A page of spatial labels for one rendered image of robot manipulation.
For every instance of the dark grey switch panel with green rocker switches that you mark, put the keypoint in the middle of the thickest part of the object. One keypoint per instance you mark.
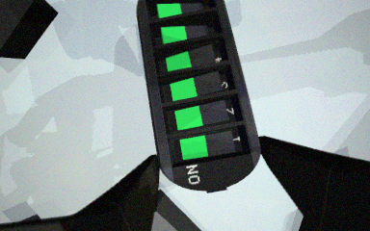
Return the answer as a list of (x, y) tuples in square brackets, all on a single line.
[(203, 126)]

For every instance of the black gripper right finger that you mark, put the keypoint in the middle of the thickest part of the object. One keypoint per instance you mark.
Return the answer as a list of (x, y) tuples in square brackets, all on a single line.
[(332, 191)]

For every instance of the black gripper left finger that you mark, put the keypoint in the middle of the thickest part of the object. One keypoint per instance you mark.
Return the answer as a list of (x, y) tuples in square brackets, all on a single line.
[(128, 206)]

